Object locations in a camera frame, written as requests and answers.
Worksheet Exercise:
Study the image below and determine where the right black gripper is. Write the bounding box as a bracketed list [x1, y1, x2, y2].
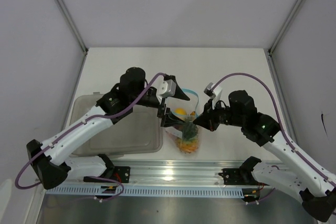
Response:
[194, 98, 245, 132]

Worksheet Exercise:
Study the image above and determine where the yellow toy lemon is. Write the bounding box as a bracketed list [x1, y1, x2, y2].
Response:
[174, 108, 187, 119]

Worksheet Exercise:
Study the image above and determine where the clear zip top bag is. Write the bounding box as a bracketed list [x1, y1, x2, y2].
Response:
[165, 89, 201, 154]

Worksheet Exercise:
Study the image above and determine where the orange toy pineapple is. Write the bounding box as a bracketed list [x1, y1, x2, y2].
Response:
[176, 121, 199, 154]

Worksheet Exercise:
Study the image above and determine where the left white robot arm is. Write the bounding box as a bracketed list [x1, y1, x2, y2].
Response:
[24, 67, 190, 189]

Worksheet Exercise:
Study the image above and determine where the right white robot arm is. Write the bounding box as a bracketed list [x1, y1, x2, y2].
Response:
[194, 89, 335, 222]

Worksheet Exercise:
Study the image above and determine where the grey translucent plastic bin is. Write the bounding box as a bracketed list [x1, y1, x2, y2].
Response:
[71, 105, 163, 157]

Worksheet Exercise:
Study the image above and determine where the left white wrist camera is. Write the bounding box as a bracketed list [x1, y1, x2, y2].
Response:
[156, 79, 176, 99]

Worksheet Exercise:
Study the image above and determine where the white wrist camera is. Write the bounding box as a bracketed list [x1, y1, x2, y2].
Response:
[156, 79, 176, 99]
[204, 82, 223, 109]

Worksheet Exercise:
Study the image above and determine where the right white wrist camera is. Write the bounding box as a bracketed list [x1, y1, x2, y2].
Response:
[204, 82, 223, 109]

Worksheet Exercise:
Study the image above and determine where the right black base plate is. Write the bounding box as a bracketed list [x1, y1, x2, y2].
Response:
[218, 168, 268, 186]

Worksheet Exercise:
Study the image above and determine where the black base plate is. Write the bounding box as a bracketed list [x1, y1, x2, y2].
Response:
[218, 168, 268, 186]
[83, 166, 131, 184]

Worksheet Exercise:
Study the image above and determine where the white slotted cable duct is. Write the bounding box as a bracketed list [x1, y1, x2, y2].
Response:
[46, 185, 244, 199]

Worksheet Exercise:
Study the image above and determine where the aluminium front rail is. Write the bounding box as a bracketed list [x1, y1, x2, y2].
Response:
[35, 159, 322, 189]

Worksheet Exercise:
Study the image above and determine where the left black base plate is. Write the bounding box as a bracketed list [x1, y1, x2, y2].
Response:
[83, 166, 131, 184]

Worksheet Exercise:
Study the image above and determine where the right aluminium frame post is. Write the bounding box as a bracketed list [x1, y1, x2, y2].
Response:
[268, 0, 306, 57]

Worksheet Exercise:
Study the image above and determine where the aluminium frame post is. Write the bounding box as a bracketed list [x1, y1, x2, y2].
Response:
[54, 0, 88, 55]
[268, 0, 306, 57]

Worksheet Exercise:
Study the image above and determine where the left aluminium frame post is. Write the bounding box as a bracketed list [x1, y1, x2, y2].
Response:
[54, 0, 88, 55]

